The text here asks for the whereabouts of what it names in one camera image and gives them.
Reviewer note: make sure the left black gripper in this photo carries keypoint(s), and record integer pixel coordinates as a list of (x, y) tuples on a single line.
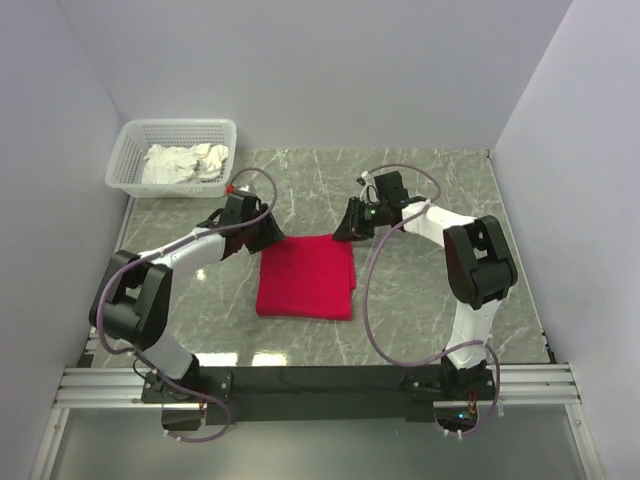
[(272, 235)]

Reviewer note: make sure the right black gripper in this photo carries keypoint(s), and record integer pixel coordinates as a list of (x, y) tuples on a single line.
[(351, 227)]

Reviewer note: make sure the red t shirt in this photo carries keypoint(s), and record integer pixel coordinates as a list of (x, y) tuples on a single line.
[(309, 276)]

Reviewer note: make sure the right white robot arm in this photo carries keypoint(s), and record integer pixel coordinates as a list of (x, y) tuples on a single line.
[(480, 266)]

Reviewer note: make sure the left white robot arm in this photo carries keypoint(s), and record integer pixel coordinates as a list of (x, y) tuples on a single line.
[(133, 300)]

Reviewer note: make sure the white t shirt in basket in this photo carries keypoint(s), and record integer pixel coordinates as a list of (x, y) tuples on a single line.
[(180, 165)]

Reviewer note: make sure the white plastic laundry basket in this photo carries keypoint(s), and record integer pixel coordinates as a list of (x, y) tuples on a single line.
[(125, 167)]

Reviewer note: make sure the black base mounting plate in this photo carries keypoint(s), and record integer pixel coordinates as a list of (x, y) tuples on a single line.
[(305, 393)]

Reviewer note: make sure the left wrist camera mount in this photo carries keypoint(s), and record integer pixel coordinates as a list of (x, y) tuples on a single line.
[(231, 189)]

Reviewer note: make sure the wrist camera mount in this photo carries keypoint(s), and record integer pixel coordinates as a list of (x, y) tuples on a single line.
[(231, 189), (369, 192)]

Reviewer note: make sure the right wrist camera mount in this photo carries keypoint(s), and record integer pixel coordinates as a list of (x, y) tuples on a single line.
[(369, 192)]

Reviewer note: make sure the aluminium frame rail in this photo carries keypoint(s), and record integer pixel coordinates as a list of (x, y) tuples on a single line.
[(99, 388)]

